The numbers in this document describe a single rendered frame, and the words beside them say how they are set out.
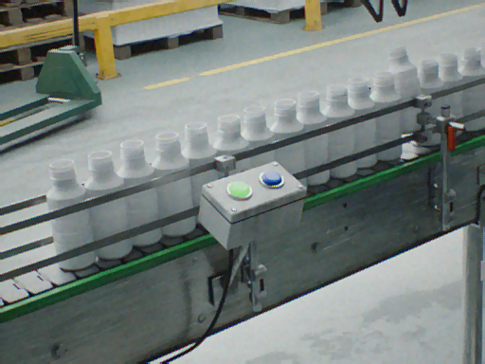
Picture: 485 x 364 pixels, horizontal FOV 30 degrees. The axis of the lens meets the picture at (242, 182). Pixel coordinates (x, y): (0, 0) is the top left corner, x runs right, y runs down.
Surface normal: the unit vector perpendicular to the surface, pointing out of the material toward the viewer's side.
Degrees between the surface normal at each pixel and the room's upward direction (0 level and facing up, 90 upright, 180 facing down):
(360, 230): 90
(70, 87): 90
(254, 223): 110
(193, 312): 90
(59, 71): 90
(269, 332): 0
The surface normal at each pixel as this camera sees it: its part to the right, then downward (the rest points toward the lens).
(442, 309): -0.07, -0.93
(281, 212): 0.58, 0.55
